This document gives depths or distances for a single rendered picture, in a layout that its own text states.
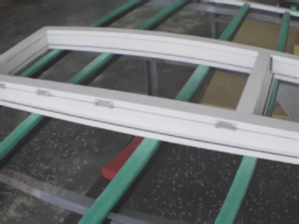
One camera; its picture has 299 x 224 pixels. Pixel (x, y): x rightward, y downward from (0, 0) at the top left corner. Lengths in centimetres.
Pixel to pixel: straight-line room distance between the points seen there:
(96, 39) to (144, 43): 18
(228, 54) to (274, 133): 47
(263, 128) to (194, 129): 17
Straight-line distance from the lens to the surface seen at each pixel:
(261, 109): 105
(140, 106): 96
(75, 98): 104
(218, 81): 171
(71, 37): 152
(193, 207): 117
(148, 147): 93
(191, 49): 132
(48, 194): 91
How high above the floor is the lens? 141
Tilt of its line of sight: 31 degrees down
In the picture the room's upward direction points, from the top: 4 degrees counter-clockwise
